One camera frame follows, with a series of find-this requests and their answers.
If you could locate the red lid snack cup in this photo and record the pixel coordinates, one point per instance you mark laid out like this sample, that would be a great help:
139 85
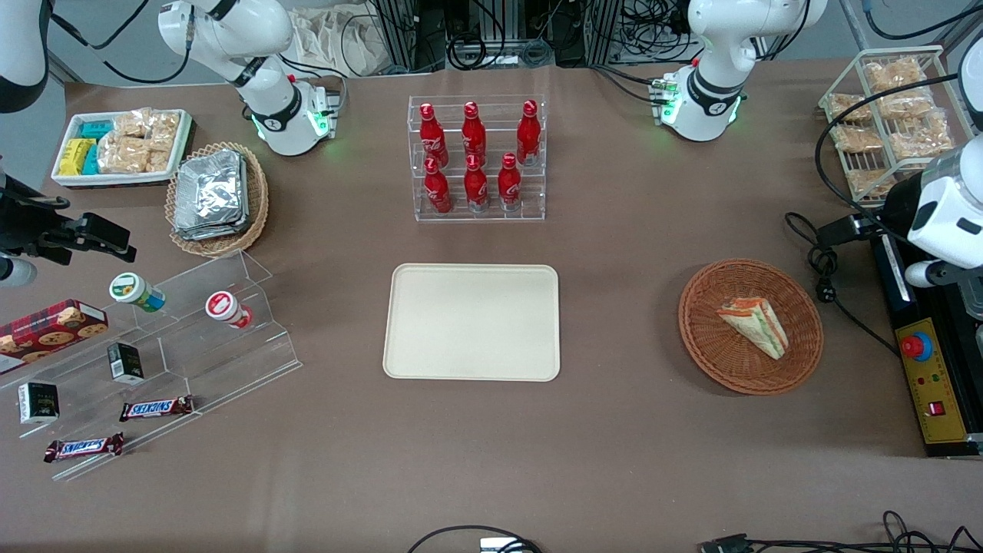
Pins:
225 308

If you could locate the light wicker basket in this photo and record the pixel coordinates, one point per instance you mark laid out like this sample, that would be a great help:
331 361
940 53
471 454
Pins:
257 207

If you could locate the clear acrylic bottle rack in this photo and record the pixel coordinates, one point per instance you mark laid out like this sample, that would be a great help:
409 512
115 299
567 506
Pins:
491 123

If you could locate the triangle sandwich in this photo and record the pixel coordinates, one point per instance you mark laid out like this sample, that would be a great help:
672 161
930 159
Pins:
756 326

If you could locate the black machine with yellow panel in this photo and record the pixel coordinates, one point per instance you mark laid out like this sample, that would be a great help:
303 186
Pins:
941 384

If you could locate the clear acrylic stepped display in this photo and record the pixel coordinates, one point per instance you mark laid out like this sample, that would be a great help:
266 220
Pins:
192 361

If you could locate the beige plastic serving tray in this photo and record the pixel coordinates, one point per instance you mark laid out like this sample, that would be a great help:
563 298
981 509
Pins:
471 322

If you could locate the beige cloth bag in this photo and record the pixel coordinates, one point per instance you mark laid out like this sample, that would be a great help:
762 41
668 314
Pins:
338 42

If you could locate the snickers chocolate bar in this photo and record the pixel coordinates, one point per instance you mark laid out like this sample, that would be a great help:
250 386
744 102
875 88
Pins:
156 408
83 448

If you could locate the white rectangular snack tray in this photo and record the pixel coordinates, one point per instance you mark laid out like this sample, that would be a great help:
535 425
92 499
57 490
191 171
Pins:
69 180

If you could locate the green lid snack cup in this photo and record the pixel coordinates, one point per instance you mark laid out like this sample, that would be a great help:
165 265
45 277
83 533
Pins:
134 291

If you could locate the red emergency stop button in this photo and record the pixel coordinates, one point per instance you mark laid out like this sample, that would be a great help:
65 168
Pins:
916 347

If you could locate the rice cracker bag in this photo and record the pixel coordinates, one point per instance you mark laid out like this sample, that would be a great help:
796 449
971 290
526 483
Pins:
159 159
132 124
164 127
123 155

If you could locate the red cola bottle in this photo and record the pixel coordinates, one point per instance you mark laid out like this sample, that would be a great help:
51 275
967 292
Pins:
474 137
433 138
476 189
527 137
438 192
509 187

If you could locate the teal snack pack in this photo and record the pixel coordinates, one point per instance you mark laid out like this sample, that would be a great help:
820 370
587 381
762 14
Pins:
91 160
96 130

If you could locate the silver foil pack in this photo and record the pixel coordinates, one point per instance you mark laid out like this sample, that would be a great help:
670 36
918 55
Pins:
244 223
207 188

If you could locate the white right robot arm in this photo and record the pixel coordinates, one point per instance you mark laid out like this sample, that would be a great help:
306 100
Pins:
269 115

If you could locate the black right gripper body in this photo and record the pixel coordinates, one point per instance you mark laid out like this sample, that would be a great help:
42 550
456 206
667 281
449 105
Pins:
29 229

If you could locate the yellow snack pack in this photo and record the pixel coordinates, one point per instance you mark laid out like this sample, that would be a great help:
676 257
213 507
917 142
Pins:
73 156

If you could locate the brown wicker basket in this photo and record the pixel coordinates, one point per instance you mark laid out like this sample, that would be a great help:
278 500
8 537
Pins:
714 346

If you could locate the bagged rice snack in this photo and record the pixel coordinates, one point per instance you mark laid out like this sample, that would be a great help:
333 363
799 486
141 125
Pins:
906 104
856 139
921 138
848 107
868 183
895 74

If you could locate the small black box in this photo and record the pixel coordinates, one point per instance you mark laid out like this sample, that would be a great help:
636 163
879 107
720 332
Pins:
125 363
38 402

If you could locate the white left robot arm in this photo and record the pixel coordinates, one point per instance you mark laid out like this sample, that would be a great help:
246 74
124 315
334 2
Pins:
706 100

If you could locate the red plaid cookie box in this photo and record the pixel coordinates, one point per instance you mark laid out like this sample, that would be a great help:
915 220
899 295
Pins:
46 330

